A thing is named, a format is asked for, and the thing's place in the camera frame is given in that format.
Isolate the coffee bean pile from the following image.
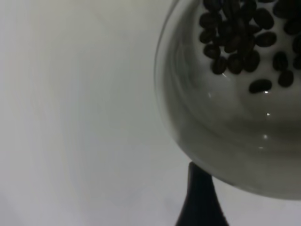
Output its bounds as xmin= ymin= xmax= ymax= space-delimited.
xmin=198 ymin=0 xmax=301 ymax=94

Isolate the clear double-wall glass bowl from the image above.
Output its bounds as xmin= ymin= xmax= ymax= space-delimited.
xmin=154 ymin=0 xmax=301 ymax=201

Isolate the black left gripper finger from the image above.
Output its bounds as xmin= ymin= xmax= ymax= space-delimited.
xmin=174 ymin=162 xmax=230 ymax=226

